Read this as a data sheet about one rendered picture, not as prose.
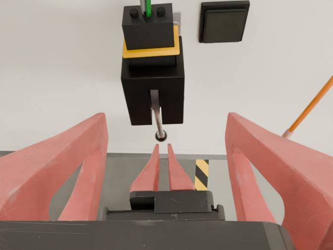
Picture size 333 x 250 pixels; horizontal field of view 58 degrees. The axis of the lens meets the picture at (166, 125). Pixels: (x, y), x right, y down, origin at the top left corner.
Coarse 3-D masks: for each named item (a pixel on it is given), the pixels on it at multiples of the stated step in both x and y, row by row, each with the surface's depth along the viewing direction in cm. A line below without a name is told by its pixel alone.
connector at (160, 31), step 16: (128, 16) 18; (144, 16) 18; (160, 16) 18; (128, 32) 18; (144, 32) 18; (160, 32) 18; (128, 48) 19; (144, 48) 19; (144, 64) 20; (160, 64) 20
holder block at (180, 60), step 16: (128, 64) 20; (176, 64) 20; (128, 80) 20; (144, 80) 20; (160, 80) 20; (176, 80) 20; (128, 96) 21; (144, 96) 21; (160, 96) 21; (176, 96) 21; (128, 112) 23; (144, 112) 23; (176, 112) 23
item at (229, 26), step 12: (240, 0) 25; (204, 12) 25; (216, 12) 25; (228, 12) 25; (240, 12) 25; (204, 24) 26; (216, 24) 26; (228, 24) 26; (240, 24) 26; (204, 36) 27; (216, 36) 27; (228, 36) 27; (240, 36) 27
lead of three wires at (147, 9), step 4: (140, 0) 17; (144, 0) 17; (148, 0) 17; (140, 4) 17; (144, 4) 17; (148, 4) 17; (144, 8) 18; (148, 8) 17; (148, 12) 18; (152, 12) 18; (148, 16) 18
